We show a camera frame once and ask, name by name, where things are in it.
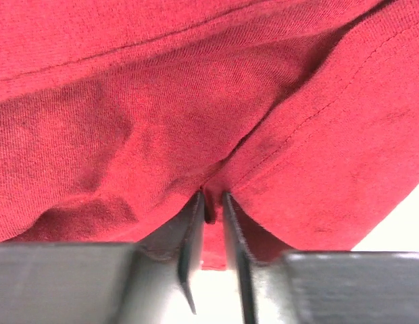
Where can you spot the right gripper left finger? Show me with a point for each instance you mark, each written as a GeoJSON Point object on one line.
{"type": "Point", "coordinates": [104, 282]}

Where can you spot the dark red t shirt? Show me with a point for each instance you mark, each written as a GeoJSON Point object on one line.
{"type": "Point", "coordinates": [114, 113]}

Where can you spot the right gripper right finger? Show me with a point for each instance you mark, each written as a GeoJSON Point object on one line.
{"type": "Point", "coordinates": [278, 284]}

